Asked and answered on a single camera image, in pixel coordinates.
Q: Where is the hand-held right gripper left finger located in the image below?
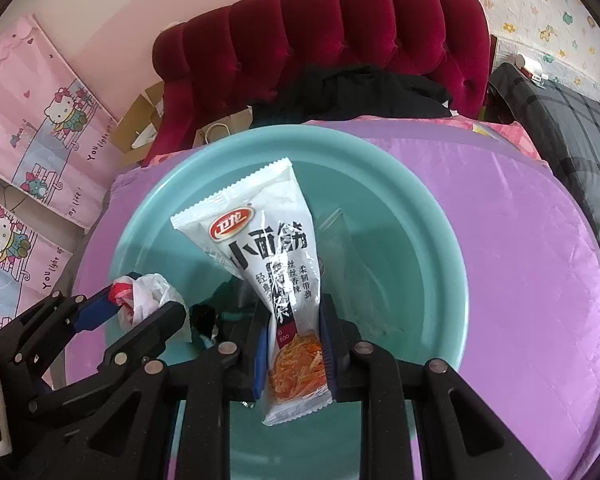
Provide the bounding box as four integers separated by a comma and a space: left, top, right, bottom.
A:
55, 305, 271, 480

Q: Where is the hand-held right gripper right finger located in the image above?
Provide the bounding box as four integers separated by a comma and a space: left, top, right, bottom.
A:
320, 294, 551, 480

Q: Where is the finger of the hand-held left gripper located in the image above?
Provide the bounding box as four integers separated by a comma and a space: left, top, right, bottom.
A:
0, 272, 146, 381
27, 301, 188, 431

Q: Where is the white plastic bag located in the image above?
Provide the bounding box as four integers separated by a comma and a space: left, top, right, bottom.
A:
111, 273, 193, 343

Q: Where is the clear plastic wrapper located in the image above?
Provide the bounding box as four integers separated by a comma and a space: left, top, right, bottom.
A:
317, 207, 381, 311

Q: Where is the teal plastic basin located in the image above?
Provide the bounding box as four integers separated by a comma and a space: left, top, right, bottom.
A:
71, 125, 471, 480

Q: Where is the white snack packet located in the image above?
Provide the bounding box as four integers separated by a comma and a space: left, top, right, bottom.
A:
170, 157, 333, 427

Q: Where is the pink cartoon cat curtain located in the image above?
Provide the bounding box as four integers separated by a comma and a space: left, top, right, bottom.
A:
0, 190, 76, 331
0, 15, 118, 231

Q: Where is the cardboard box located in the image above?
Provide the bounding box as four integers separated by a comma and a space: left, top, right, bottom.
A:
117, 80, 165, 158

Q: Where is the purple satin tablecloth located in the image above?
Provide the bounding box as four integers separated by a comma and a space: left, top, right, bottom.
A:
65, 117, 600, 480

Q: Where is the brown paper bag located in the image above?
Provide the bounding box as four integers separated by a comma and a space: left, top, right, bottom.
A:
195, 110, 253, 147

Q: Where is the dark cloth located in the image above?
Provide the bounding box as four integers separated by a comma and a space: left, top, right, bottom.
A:
250, 62, 463, 128

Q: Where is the pink printed sheet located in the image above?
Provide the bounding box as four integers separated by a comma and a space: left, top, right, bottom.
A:
472, 120, 546, 161

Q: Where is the red tufted velvet sofa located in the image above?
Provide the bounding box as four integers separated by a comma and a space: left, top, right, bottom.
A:
152, 0, 493, 161

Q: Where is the grey plaid bed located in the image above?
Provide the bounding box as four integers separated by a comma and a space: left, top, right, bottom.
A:
487, 62, 600, 311

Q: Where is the small white item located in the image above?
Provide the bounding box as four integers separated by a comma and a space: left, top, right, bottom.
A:
512, 52, 551, 83

